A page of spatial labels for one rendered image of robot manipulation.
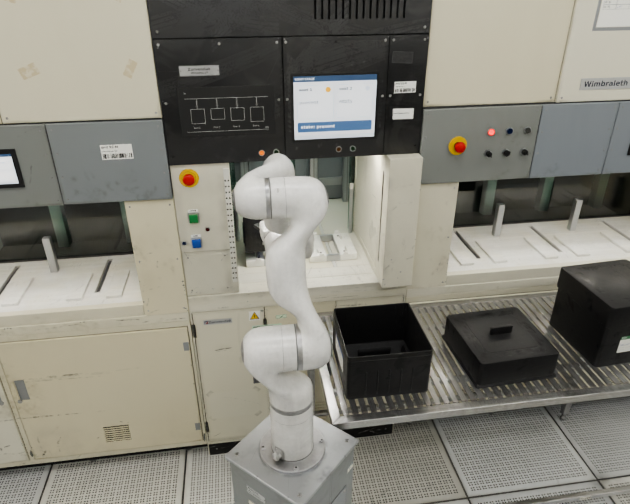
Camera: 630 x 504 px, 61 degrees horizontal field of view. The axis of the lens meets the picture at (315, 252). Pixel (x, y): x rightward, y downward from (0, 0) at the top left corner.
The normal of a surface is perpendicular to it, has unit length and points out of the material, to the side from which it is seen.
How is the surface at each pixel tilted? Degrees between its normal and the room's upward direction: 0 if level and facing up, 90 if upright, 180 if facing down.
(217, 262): 90
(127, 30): 90
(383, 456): 0
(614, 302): 0
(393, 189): 90
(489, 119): 90
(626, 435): 0
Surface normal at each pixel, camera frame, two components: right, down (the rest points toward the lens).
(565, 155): 0.14, 0.47
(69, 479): 0.00, -0.88
